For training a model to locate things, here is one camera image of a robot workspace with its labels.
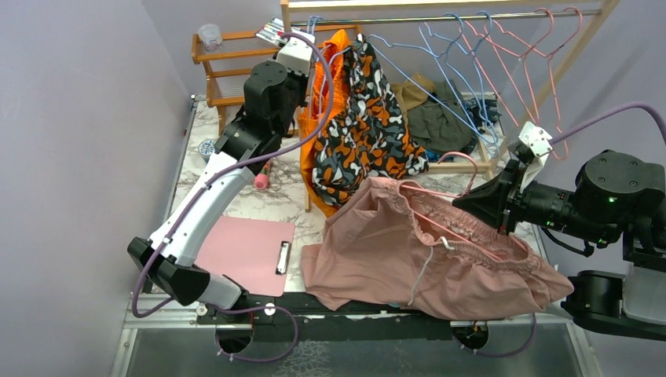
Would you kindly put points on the pink wire hanger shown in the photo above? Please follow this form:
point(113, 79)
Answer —
point(521, 71)
point(456, 225)

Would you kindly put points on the wooden shelf rack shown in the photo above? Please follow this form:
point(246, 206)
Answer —
point(227, 67)

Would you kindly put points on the marker pen set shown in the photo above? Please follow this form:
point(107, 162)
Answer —
point(272, 32)

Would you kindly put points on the blue hanger holding shorts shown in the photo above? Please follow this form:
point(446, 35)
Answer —
point(334, 50)

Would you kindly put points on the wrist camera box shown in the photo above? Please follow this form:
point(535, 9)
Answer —
point(295, 55)
point(532, 149)

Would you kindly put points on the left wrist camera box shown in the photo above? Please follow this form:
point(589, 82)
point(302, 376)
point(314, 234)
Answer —
point(295, 55)

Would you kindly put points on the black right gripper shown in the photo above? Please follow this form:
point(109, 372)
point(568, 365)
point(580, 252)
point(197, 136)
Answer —
point(497, 200)

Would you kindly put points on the pink floral bottle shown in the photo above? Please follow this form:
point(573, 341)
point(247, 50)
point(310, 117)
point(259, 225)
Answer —
point(261, 181)

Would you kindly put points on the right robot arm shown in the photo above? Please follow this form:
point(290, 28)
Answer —
point(618, 199)

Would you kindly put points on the pink shorts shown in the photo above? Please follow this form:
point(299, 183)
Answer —
point(375, 250)

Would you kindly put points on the olive green garment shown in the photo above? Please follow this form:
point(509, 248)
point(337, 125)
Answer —
point(441, 124)

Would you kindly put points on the camouflage orange black shorts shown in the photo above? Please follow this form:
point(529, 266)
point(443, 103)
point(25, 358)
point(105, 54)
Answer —
point(368, 137)

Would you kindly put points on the tan folded garment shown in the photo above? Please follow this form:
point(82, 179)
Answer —
point(413, 92)

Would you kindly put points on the wooden clothes rack frame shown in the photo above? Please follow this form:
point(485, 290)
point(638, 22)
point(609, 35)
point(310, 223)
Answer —
point(587, 27)

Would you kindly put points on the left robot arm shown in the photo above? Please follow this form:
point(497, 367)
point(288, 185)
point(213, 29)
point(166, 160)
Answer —
point(272, 93)

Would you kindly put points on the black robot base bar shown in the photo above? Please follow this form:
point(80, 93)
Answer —
point(268, 319)

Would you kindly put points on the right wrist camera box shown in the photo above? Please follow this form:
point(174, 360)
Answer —
point(532, 149)

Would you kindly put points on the metal hanging rod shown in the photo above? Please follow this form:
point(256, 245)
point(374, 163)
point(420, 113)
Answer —
point(498, 16)

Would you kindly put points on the clear plastic cup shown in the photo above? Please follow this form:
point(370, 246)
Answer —
point(210, 37)

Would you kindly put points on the pink clipboard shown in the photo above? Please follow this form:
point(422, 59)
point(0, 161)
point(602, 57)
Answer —
point(253, 253)

